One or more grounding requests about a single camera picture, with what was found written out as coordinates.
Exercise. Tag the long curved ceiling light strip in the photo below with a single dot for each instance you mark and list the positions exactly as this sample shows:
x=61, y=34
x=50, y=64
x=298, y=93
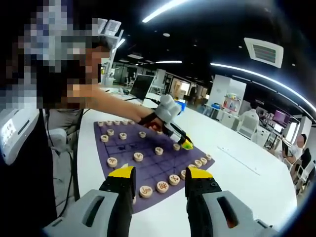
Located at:
x=158, y=14

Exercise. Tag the purple wall screen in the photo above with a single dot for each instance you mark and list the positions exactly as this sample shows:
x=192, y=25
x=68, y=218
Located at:
x=281, y=116

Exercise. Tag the short ceiling light strip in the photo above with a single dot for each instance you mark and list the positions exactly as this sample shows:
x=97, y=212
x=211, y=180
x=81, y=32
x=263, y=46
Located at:
x=170, y=62

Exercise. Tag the white equipment stand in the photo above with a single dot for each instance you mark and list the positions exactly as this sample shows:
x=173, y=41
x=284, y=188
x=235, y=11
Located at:
x=111, y=32

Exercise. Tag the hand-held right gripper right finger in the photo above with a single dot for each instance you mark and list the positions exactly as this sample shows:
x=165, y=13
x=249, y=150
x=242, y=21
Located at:
x=200, y=195

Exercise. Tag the round wooden chess piece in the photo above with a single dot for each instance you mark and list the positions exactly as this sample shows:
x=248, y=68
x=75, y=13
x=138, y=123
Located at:
x=176, y=147

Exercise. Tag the white chest device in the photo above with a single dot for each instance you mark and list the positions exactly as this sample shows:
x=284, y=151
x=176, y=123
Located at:
x=17, y=133

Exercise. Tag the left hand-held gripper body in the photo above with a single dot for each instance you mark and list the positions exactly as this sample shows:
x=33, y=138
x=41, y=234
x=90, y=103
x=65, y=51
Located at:
x=168, y=109

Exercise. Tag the group of wooden chess pieces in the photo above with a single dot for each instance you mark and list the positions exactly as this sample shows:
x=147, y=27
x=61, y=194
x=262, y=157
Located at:
x=138, y=156

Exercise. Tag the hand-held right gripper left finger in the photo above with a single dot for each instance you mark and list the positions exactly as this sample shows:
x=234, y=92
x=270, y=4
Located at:
x=122, y=197

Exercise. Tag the white high-back office chair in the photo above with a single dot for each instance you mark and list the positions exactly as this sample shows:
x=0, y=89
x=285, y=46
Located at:
x=248, y=126

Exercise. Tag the ceiling air vent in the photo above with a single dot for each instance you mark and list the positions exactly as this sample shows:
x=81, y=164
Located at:
x=264, y=53

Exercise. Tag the purple chessboard mat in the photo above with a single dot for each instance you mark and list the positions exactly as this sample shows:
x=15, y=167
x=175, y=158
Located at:
x=148, y=155

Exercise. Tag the silver laptop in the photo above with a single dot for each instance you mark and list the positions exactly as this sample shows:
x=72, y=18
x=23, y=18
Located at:
x=142, y=86

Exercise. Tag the person's left hand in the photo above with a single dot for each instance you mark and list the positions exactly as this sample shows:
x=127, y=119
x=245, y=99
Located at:
x=150, y=121

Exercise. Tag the shelf with colourful items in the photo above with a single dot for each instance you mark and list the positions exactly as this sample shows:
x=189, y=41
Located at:
x=232, y=102

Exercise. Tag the blue storage bin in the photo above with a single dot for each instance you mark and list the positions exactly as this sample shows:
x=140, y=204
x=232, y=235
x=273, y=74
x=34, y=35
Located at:
x=182, y=106

